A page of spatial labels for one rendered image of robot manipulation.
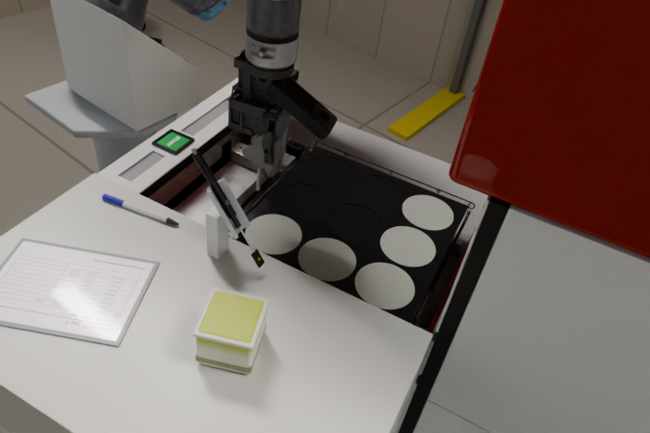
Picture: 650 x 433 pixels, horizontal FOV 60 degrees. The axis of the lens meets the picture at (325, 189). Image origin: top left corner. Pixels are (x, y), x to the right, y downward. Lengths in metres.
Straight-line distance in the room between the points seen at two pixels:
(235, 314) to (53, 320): 0.25
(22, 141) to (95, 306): 2.10
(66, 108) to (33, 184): 1.15
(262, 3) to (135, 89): 0.61
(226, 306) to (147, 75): 0.74
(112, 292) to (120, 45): 0.62
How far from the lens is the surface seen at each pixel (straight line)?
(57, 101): 1.54
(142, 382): 0.76
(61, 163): 2.71
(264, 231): 1.01
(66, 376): 0.78
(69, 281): 0.87
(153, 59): 1.34
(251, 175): 1.16
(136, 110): 1.37
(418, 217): 1.09
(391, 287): 0.95
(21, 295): 0.87
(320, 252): 0.98
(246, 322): 0.71
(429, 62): 3.46
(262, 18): 0.79
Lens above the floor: 1.61
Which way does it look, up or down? 40 degrees down
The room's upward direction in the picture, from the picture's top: 8 degrees clockwise
